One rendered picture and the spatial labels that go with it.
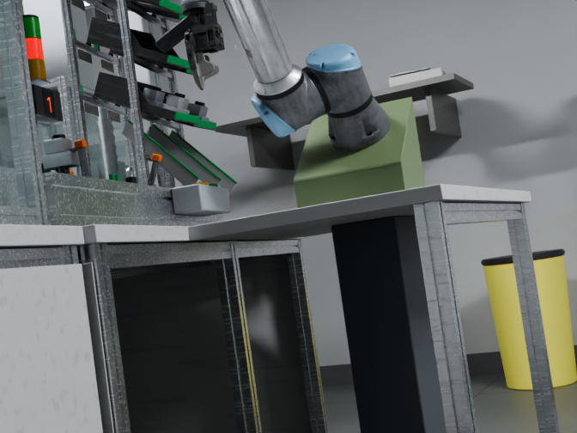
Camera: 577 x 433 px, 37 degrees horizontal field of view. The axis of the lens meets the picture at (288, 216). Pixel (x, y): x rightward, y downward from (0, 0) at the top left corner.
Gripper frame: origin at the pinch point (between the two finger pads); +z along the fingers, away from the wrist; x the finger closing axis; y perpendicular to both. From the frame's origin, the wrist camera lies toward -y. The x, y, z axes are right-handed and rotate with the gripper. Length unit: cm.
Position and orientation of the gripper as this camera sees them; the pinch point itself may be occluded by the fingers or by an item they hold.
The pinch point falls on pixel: (198, 85)
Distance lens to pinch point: 223.4
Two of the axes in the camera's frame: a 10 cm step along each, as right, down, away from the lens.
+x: 2.4, 0.2, 9.7
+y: 9.6, -1.5, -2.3
